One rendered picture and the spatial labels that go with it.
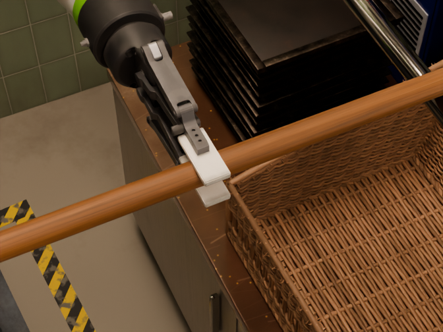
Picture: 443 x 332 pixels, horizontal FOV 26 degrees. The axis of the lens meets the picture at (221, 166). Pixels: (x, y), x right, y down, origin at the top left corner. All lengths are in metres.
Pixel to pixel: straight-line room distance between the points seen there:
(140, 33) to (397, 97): 0.30
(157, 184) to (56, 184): 1.55
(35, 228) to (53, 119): 1.71
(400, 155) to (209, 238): 0.39
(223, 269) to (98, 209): 0.71
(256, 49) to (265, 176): 0.21
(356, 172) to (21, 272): 0.97
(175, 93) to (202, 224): 0.73
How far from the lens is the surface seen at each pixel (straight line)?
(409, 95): 1.09
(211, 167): 1.00
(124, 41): 1.10
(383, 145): 1.75
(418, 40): 1.85
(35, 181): 2.55
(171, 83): 1.03
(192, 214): 1.74
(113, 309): 2.31
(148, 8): 1.14
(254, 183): 1.62
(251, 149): 1.02
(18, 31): 2.51
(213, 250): 1.69
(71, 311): 2.32
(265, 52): 1.62
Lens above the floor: 2.01
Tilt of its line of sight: 52 degrees down
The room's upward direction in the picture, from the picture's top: straight up
